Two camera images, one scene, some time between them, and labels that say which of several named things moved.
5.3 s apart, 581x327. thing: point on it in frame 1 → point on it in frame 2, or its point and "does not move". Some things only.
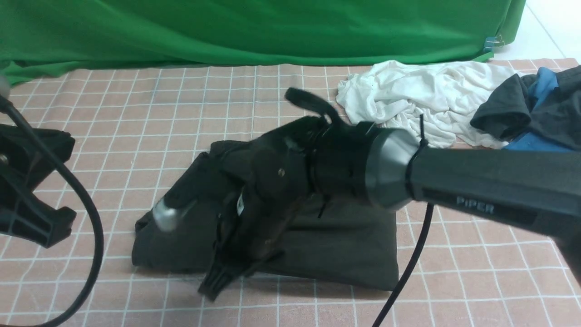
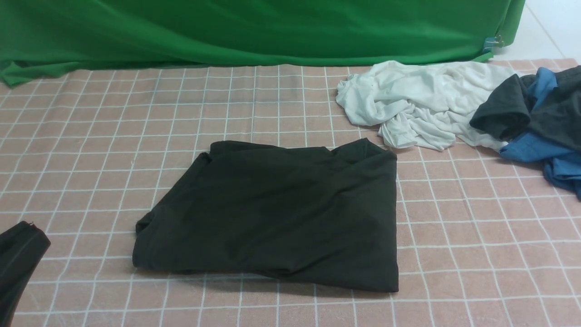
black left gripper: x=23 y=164 → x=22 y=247
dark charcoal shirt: x=509 y=112 does not move
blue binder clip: x=491 y=42 does not move
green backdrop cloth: x=43 y=36 does not move
